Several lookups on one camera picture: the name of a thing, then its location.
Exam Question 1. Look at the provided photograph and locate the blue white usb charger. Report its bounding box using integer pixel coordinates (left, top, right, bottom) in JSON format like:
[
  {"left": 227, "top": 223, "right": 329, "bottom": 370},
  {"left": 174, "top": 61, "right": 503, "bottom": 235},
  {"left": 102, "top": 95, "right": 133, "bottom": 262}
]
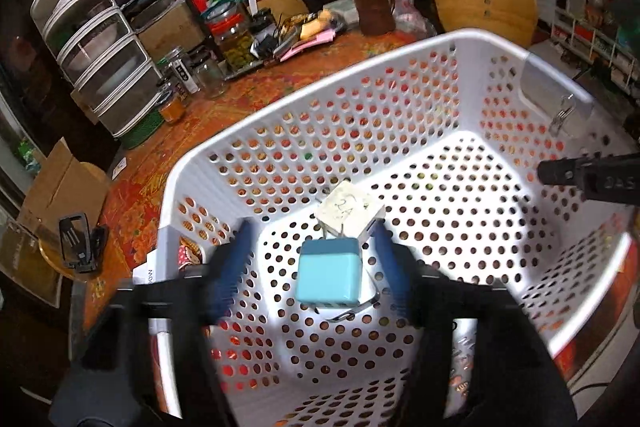
[{"left": 294, "top": 221, "right": 378, "bottom": 312}]

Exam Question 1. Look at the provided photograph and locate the small white charger cube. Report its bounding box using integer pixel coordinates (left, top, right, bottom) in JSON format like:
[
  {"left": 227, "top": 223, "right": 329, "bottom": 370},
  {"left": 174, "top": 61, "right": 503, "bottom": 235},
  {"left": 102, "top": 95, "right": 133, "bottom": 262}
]
[{"left": 316, "top": 180, "right": 385, "bottom": 243}]

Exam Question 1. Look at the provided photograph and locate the black phone holder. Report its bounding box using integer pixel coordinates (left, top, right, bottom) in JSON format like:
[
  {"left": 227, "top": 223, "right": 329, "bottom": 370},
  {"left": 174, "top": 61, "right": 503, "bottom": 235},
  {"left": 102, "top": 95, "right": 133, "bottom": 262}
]
[{"left": 58, "top": 212, "right": 108, "bottom": 274}]

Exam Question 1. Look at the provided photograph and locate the cardboard box on stool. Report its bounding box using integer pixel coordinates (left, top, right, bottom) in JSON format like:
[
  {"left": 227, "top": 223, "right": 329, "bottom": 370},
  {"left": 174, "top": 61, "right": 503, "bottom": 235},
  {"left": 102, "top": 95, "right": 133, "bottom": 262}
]
[{"left": 17, "top": 139, "right": 111, "bottom": 236}]

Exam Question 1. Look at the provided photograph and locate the green woven basket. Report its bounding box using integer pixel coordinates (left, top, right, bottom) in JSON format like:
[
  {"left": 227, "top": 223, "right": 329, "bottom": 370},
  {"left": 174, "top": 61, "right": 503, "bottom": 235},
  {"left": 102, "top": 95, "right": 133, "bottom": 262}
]
[{"left": 120, "top": 108, "right": 165, "bottom": 150}]

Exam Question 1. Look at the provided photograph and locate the small orange jar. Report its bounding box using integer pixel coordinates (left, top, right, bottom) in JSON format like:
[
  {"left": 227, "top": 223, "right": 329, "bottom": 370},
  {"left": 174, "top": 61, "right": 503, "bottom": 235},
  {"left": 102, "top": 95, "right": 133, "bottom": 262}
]
[{"left": 158, "top": 98, "right": 186, "bottom": 124}]

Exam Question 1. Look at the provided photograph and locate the empty glass jar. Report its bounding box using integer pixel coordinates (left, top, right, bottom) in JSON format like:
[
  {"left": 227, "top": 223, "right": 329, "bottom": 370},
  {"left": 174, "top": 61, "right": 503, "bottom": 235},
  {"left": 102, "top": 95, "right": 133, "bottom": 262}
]
[{"left": 192, "top": 54, "right": 227, "bottom": 98}]

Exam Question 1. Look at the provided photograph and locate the white stacked drawer organizer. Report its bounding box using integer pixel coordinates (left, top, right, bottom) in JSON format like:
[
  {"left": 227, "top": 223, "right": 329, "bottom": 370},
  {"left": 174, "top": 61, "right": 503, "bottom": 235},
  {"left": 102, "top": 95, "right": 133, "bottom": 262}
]
[{"left": 30, "top": 0, "right": 160, "bottom": 139}]

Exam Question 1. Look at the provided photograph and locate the white shoe shelf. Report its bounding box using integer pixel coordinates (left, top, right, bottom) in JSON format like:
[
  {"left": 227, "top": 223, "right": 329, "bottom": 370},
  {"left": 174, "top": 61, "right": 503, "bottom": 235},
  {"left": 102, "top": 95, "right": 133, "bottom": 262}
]
[{"left": 551, "top": 8, "right": 639, "bottom": 98}]

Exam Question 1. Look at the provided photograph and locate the cardboard box on table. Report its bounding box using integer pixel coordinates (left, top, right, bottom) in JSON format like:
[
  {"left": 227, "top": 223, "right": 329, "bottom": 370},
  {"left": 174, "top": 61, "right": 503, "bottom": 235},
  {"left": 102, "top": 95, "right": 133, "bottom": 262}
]
[{"left": 138, "top": 0, "right": 205, "bottom": 63}]

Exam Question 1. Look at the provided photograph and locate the clear plastic bag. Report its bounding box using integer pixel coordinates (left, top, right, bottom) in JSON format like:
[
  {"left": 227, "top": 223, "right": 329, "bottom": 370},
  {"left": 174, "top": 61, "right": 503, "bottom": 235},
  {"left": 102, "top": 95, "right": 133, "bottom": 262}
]
[{"left": 392, "top": 0, "right": 437, "bottom": 40}]

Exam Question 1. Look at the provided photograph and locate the glass jar with pickles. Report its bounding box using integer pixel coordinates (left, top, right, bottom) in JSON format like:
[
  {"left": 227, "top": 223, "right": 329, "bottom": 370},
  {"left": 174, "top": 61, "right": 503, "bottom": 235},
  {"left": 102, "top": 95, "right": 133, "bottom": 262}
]
[{"left": 207, "top": 13, "right": 256, "bottom": 72}]

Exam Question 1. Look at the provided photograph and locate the wooden chair near table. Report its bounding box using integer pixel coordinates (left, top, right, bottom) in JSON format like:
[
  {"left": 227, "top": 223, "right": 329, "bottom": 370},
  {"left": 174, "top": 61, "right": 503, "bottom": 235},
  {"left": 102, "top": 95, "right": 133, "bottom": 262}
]
[{"left": 435, "top": 0, "right": 538, "bottom": 48}]

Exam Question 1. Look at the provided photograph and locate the brown ceramic mug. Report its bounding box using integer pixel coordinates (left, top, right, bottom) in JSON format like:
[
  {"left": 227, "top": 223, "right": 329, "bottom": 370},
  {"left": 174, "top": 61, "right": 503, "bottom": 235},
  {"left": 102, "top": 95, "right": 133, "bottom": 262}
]
[{"left": 354, "top": 0, "right": 396, "bottom": 37}]

